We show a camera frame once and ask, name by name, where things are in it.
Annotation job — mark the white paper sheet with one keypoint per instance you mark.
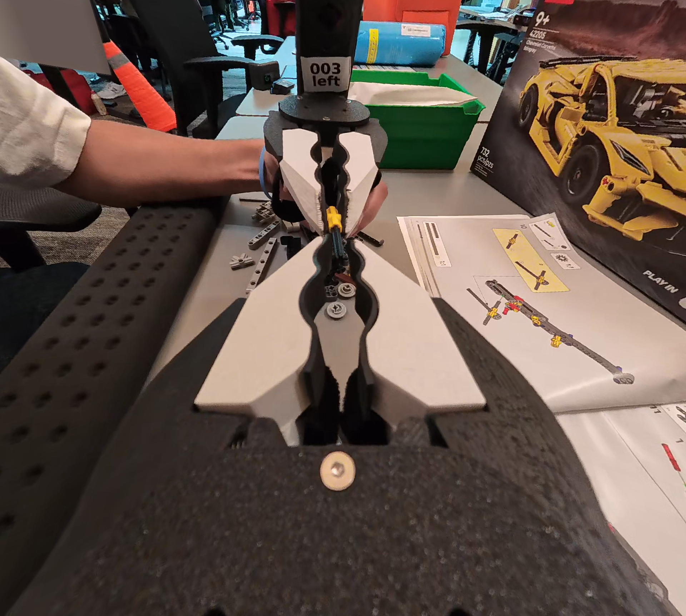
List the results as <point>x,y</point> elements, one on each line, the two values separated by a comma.
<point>412,95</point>

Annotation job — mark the black perforated chair armrest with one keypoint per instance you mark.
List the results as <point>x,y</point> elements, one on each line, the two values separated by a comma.
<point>96,316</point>

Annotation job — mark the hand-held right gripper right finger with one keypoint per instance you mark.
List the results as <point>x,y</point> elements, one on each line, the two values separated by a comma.
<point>423,353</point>

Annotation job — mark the person's left forearm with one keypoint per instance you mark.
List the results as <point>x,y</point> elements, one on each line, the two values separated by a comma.
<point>161,166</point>

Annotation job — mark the red bag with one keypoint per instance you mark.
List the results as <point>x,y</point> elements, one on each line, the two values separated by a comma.
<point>281,15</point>

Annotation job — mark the yellow toy brick connector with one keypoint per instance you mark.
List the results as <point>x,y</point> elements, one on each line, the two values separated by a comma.
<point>334,219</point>

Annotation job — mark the black toy car set box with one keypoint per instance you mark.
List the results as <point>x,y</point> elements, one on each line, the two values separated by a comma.
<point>589,144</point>

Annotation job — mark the blue roll bag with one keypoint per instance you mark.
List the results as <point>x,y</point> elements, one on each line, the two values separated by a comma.
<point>396,45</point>

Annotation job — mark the person's left hand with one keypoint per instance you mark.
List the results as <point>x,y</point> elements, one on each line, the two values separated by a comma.
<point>375,208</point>

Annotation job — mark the orange traffic cone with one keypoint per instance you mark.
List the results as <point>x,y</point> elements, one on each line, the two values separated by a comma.
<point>142,91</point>

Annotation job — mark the black office chair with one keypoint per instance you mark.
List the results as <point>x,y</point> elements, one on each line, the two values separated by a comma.
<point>161,10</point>

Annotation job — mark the green plastic bin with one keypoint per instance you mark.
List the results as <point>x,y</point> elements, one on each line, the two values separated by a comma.
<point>423,139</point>

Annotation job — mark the pile of toy brick pieces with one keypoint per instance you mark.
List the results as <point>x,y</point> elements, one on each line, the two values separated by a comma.
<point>261,265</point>

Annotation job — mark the blue wristband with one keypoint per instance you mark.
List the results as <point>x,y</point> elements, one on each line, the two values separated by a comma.
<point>263,171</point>

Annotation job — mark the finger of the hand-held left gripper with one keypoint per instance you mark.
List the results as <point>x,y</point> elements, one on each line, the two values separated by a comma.
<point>362,171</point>
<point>300,171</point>

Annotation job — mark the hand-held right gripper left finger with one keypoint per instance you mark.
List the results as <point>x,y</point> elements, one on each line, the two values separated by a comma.
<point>257,353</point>

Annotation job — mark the white instruction booklet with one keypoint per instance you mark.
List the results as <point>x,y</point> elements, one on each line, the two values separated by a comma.
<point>482,305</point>

